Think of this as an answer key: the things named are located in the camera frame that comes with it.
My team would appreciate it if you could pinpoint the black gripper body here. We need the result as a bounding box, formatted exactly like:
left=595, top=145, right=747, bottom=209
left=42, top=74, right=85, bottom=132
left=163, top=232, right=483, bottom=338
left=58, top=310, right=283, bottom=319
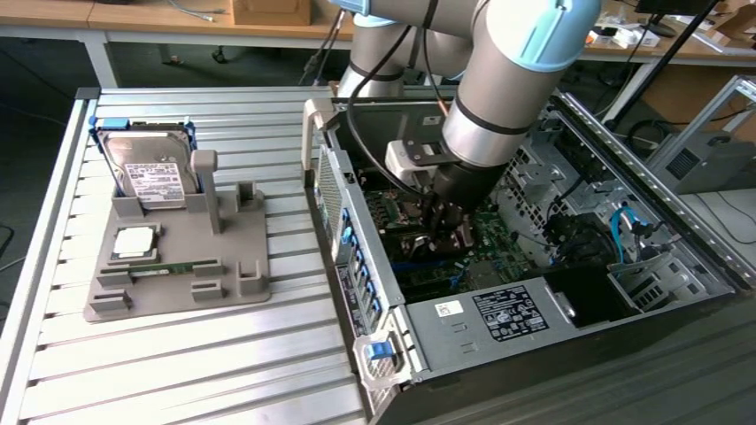
left=429, top=159, right=510, bottom=217

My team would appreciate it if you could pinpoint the black graphics card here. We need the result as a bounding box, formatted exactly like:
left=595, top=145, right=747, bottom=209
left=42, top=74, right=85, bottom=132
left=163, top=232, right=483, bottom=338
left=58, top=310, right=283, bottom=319
left=386, top=232, right=455, bottom=267

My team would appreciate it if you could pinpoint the CPU socket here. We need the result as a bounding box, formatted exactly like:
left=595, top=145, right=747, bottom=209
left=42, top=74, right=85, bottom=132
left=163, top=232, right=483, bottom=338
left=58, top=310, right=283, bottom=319
left=391, top=197, right=429, bottom=222

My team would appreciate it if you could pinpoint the green motherboard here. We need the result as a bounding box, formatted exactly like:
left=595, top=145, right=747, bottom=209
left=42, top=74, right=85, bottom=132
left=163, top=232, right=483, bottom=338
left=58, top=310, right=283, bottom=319
left=358, top=185, right=533, bottom=302

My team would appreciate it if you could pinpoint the blue expansion slot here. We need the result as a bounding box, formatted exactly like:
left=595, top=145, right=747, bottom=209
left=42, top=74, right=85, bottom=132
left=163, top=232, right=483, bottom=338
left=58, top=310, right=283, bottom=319
left=393, top=260, right=447, bottom=272

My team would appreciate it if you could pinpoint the tall metal drive cage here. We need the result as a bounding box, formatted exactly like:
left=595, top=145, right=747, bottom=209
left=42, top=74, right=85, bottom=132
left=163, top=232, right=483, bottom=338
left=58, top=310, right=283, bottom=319
left=498, top=127, right=591, bottom=213

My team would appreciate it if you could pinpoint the black expansion slot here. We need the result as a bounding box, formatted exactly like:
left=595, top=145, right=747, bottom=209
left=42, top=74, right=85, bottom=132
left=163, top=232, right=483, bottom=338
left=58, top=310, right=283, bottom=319
left=398, top=276, right=459, bottom=298

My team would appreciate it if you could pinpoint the grey power supply unit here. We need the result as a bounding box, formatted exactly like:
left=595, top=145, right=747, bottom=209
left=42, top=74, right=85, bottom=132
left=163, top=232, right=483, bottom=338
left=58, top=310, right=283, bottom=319
left=403, top=276, right=577, bottom=373

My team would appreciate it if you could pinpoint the low metal disk bay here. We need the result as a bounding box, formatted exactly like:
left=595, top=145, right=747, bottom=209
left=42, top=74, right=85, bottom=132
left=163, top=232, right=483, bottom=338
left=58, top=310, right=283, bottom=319
left=606, top=254, right=713, bottom=313

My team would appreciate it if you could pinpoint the open black PC case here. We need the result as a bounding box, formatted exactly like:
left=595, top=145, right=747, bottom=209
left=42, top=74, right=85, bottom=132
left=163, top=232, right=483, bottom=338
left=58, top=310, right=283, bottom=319
left=299, top=83, right=756, bottom=425

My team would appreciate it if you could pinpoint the grey control box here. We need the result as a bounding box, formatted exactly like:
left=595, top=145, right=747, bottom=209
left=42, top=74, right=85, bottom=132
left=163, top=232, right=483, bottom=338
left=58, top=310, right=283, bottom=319
left=646, top=130, right=756, bottom=196

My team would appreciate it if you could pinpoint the grey parts rack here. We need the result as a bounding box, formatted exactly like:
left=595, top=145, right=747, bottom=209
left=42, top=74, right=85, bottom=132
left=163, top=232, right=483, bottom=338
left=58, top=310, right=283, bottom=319
left=79, top=148, right=273, bottom=324

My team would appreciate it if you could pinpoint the white small box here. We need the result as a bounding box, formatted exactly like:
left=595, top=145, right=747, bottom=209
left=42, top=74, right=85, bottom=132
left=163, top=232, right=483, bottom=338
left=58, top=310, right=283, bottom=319
left=610, top=28, right=661, bottom=50

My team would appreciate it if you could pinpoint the black slanted pole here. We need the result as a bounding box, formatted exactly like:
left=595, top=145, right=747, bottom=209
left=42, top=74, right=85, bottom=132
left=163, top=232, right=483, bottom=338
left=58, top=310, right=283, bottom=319
left=599, top=0, right=726, bottom=132

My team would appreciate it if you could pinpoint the green RAM stick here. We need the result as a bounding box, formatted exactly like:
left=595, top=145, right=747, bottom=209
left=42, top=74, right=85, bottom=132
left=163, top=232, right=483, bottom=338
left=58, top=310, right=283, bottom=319
left=126, top=261, right=195, bottom=278

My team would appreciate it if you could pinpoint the black monitor with stand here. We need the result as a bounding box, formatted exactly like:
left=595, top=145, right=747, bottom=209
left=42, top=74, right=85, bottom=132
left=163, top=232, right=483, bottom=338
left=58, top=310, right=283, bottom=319
left=634, top=0, right=719, bottom=38

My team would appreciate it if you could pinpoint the silver hard disk drive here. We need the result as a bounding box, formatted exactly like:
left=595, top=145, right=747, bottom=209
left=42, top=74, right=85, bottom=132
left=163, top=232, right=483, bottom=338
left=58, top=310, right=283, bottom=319
left=97, top=126, right=199, bottom=212

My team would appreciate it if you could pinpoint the silver CPU chip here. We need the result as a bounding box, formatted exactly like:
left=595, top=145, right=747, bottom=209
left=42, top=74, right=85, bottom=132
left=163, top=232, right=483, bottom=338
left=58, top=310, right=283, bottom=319
left=109, top=228, right=158, bottom=260

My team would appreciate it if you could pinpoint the closed cardboard box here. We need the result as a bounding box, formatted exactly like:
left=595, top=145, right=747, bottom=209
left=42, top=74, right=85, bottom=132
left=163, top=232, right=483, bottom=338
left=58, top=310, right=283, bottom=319
left=229, top=0, right=313, bottom=27

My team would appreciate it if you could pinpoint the cluttered wooden desk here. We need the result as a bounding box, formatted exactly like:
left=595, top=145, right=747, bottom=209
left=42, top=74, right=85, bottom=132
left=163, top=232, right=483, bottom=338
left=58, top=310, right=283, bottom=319
left=574, top=0, right=756, bottom=129

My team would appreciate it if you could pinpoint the blue disk caddy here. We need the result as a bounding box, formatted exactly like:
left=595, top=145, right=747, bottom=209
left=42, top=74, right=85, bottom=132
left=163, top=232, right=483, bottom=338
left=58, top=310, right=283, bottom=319
left=86, top=115, right=197, bottom=198

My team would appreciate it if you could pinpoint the brown cardboard piece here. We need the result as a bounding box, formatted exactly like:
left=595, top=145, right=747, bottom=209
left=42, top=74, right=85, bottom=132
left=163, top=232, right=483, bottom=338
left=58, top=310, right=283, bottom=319
left=713, top=4, right=756, bottom=50

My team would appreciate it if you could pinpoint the long wooden desk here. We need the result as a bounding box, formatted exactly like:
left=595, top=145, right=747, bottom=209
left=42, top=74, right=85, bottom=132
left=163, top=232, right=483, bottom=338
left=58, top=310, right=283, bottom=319
left=0, top=0, right=355, bottom=89

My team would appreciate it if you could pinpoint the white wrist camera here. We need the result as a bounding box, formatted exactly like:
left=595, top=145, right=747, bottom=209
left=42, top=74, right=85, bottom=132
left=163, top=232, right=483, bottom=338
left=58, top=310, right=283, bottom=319
left=383, top=140, right=455, bottom=189

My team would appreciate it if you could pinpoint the black power wire bundle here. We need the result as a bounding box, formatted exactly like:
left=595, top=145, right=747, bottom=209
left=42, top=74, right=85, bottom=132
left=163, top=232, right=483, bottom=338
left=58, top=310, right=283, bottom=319
left=539, top=212, right=615, bottom=269

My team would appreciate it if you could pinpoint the black camera cable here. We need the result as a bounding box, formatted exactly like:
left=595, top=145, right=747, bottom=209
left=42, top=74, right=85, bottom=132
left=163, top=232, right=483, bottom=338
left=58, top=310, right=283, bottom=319
left=345, top=24, right=441, bottom=196

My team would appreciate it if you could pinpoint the blue SATA wire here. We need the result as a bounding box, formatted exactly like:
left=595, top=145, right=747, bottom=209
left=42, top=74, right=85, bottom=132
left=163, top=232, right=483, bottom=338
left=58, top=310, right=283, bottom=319
left=610, top=205, right=642, bottom=267

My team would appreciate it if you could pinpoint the aluminium profile frame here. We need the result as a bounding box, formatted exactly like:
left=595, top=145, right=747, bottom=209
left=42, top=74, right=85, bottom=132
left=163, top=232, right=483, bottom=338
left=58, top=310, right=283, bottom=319
left=647, top=74, right=756, bottom=156

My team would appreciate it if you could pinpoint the grey cable on desk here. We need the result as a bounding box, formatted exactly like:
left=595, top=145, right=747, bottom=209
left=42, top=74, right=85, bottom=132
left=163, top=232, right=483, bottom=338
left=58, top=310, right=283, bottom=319
left=166, top=0, right=229, bottom=22

